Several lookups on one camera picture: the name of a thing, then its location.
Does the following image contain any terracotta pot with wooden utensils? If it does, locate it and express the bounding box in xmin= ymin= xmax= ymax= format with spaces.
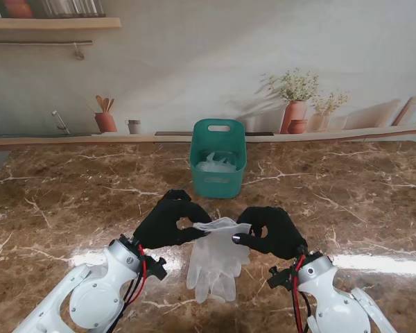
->
xmin=94 ymin=95 xmax=118 ymax=133

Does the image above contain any red black arm cable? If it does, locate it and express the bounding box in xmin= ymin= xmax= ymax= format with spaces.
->
xmin=290 ymin=255 xmax=313 ymax=333
xmin=119 ymin=245 xmax=148 ymax=313

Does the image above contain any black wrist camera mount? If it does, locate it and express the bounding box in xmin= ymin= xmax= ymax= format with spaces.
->
xmin=268 ymin=265 xmax=294 ymax=289
xmin=148 ymin=258 xmax=168 ymax=280

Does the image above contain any red black left arm cable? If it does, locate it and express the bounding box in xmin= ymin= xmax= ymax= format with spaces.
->
xmin=119 ymin=245 xmax=148 ymax=313

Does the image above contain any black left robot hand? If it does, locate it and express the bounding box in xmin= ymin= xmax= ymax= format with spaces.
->
xmin=132 ymin=189 xmax=212 ymax=250

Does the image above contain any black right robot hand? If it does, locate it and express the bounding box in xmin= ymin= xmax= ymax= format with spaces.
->
xmin=231 ymin=206 xmax=308 ymax=260

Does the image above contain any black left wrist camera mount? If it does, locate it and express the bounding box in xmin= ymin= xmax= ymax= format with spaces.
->
xmin=148 ymin=258 xmax=168 ymax=280

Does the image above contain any light wooden wall shelf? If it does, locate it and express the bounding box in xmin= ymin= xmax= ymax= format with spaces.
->
xmin=0 ymin=17 xmax=121 ymax=33

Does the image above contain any metal hanging rail with hook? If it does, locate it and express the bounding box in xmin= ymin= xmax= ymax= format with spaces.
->
xmin=0 ymin=39 xmax=93 ymax=60

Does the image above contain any red black right arm cable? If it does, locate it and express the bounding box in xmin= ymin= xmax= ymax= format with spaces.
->
xmin=290 ymin=255 xmax=313 ymax=333

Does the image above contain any green plastic basket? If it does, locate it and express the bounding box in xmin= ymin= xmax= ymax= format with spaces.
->
xmin=189 ymin=119 xmax=248 ymax=200

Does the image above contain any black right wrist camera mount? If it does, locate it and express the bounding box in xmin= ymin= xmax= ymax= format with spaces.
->
xmin=268 ymin=265 xmax=294 ymax=289

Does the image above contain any row of glass jars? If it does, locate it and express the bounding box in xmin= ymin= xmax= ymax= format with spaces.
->
xmin=41 ymin=0 xmax=107 ymax=18

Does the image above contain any terracotta jar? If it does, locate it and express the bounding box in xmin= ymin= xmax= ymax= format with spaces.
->
xmin=3 ymin=0 xmax=33 ymax=18

